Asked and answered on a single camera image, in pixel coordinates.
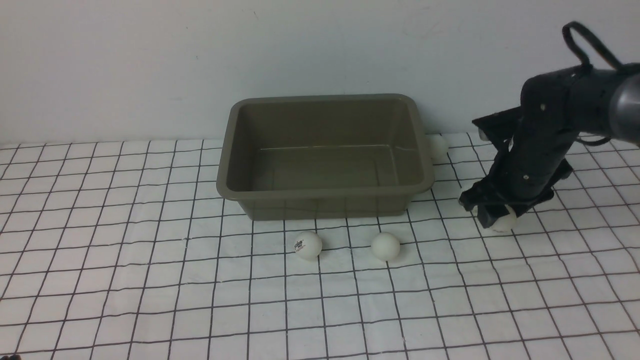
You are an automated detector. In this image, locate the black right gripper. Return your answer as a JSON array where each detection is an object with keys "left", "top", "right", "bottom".
[{"left": 458, "top": 75, "right": 574, "bottom": 229}]

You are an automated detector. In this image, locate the plain white table-tennis ball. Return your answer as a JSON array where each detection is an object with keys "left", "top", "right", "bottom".
[{"left": 370, "top": 232, "right": 402, "bottom": 262}]

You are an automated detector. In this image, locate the white ball with logo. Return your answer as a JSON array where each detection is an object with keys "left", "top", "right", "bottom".
[{"left": 294, "top": 231, "right": 323, "bottom": 261}]

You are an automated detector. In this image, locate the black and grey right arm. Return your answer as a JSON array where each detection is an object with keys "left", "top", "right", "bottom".
[{"left": 458, "top": 63, "right": 640, "bottom": 229}]

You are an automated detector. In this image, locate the olive plastic storage bin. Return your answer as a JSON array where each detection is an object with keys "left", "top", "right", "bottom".
[{"left": 216, "top": 93, "right": 435, "bottom": 221}]

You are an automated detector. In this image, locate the white grid-pattern tablecloth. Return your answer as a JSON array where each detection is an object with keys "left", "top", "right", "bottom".
[{"left": 0, "top": 133, "right": 640, "bottom": 360}]

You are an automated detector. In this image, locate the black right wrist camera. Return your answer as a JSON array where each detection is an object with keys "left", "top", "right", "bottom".
[{"left": 471, "top": 106, "right": 522, "bottom": 152}]

